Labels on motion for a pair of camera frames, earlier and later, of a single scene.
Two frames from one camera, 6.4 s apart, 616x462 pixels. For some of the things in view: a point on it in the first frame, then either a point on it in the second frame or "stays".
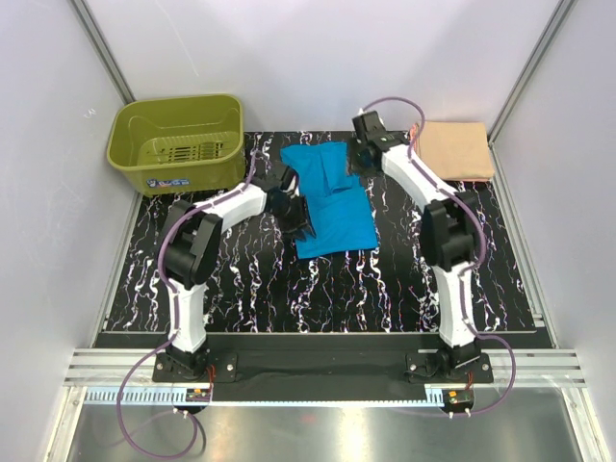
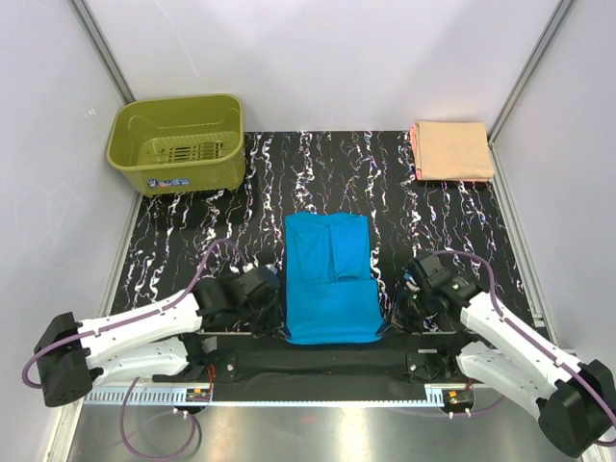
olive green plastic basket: x=192 y=143 stays
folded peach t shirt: x=460 y=151 stays
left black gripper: x=299 y=222 -> x=274 y=326
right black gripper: x=353 y=147 -> x=398 y=317
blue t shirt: x=338 y=204 -> x=330 y=295
